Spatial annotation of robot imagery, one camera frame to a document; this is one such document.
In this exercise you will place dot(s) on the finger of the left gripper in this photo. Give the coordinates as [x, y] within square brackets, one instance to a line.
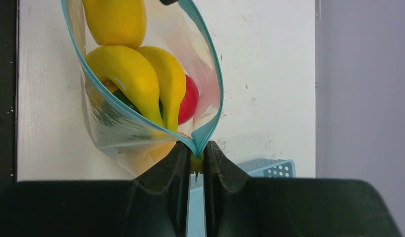
[168, 2]

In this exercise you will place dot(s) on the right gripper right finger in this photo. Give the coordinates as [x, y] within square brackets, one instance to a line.
[238, 205]

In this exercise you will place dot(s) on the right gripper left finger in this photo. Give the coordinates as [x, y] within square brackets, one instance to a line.
[152, 205]

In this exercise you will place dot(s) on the blue plastic basket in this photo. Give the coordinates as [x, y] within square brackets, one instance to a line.
[260, 167]

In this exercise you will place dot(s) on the yellow lemon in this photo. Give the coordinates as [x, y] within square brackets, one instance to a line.
[116, 22]

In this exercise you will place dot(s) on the clear zip top bag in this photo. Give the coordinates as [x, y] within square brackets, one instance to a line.
[120, 132]

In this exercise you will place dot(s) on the yellow banana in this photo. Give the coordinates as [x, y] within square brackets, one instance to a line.
[150, 77]

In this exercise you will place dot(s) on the green lime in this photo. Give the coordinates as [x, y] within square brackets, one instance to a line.
[119, 94]

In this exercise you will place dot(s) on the red apple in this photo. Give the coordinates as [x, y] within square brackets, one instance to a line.
[189, 103]

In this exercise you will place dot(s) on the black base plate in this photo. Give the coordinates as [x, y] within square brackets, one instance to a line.
[9, 29]

